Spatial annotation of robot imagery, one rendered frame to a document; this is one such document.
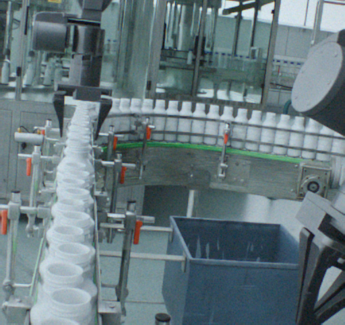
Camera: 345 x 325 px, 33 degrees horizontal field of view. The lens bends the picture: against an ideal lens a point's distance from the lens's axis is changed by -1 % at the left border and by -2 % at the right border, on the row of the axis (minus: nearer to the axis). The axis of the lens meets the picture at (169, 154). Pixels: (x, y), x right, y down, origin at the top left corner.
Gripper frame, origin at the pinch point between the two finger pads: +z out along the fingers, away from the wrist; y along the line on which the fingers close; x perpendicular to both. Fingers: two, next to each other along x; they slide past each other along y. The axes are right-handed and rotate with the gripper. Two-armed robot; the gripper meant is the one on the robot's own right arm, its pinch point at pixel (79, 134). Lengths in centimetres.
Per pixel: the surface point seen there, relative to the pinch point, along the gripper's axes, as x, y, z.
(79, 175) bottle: 13.8, -0.8, 4.4
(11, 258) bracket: 6.8, 10.0, 22.6
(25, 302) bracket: 51, 4, 9
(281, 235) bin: -37, -56, 28
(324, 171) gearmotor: -104, -96, 22
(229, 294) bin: -8.7, -35.8, 33.6
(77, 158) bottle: 1.8, -0.1, 4.2
